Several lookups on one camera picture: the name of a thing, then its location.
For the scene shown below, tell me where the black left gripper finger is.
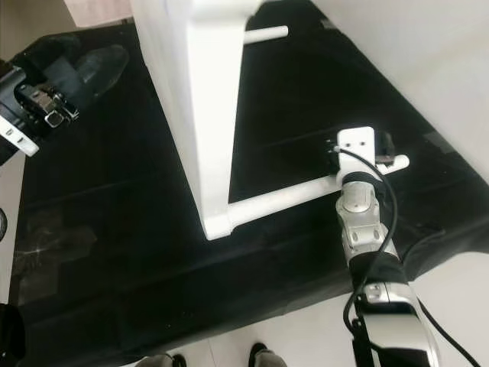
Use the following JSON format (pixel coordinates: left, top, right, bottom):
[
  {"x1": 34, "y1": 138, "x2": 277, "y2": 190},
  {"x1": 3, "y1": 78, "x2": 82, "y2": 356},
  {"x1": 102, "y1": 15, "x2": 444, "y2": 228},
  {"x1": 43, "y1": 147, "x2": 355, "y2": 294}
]
[
  {"x1": 8, "y1": 34, "x2": 81, "y2": 73},
  {"x1": 73, "y1": 44, "x2": 129, "y2": 96}
]

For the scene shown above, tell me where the white plastic children table top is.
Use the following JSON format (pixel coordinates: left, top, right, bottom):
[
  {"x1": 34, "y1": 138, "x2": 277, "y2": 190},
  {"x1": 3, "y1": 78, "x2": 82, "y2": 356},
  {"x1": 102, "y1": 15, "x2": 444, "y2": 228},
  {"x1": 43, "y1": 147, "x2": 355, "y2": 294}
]
[{"x1": 130, "y1": 0, "x2": 264, "y2": 242}]

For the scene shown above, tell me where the white plastic table leg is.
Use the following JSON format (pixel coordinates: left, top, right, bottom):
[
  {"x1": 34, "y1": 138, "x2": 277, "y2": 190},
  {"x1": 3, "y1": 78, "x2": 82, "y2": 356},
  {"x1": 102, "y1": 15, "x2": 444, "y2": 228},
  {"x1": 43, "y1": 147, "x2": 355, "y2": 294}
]
[
  {"x1": 225, "y1": 155, "x2": 410, "y2": 229},
  {"x1": 243, "y1": 25, "x2": 290, "y2": 43}
]

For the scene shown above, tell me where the beige floor mat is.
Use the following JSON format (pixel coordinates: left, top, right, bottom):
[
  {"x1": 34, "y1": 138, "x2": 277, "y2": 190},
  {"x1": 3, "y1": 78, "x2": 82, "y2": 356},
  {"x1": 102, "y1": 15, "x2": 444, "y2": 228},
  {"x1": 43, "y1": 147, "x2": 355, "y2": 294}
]
[{"x1": 63, "y1": 0, "x2": 134, "y2": 28}]

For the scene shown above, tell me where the black tablecloth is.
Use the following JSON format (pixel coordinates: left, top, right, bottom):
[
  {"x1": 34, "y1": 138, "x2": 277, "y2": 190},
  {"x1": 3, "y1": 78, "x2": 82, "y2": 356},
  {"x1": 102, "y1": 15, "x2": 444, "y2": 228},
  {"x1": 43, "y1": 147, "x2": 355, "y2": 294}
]
[{"x1": 4, "y1": 0, "x2": 489, "y2": 367}]

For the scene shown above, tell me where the clear adhesive tape patch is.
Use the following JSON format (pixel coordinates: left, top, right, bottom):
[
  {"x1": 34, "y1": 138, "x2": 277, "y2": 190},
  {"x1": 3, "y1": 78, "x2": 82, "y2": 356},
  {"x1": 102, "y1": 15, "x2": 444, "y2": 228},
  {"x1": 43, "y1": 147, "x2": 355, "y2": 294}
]
[{"x1": 11, "y1": 206, "x2": 94, "y2": 300}]

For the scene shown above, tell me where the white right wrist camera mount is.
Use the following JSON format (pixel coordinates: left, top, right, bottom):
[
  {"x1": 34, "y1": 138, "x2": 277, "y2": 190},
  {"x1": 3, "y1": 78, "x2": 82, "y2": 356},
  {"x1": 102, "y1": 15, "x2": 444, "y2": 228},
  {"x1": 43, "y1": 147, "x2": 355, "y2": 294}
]
[{"x1": 336, "y1": 126, "x2": 377, "y2": 182}]

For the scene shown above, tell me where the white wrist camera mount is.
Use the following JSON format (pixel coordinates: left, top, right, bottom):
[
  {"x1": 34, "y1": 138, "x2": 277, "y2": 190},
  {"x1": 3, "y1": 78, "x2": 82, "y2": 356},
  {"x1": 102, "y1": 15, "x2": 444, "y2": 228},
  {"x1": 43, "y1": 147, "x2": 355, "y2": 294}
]
[
  {"x1": 0, "y1": 115, "x2": 40, "y2": 158},
  {"x1": 336, "y1": 126, "x2": 377, "y2": 182}
]

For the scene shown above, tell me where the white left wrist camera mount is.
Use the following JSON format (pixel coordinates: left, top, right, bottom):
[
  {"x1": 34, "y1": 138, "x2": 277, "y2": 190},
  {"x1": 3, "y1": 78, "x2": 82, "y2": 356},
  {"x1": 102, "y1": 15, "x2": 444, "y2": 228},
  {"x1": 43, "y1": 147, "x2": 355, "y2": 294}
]
[{"x1": 0, "y1": 115, "x2": 40, "y2": 158}]

